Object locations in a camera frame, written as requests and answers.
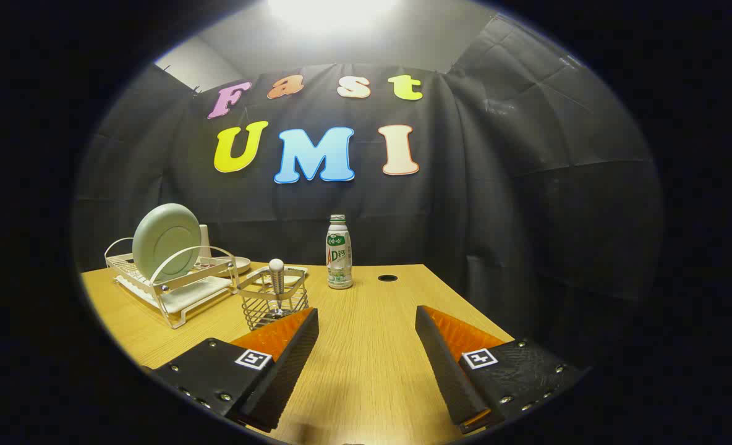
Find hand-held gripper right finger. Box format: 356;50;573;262
415;305;589;434

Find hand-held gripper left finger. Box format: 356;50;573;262
150;307;320;433

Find metal wire basket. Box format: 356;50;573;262
238;267;310;331

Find white wire dish rack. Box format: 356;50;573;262
104;238;240;329

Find pale green plate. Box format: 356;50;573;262
132;203;202;282

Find white divided bean tray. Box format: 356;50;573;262
249;266;309;287

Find white green label drink bottle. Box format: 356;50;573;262
326;214;354;290

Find black backdrop cloth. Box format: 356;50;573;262
72;12;663;371

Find ceiling light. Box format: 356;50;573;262
267;0;404;32

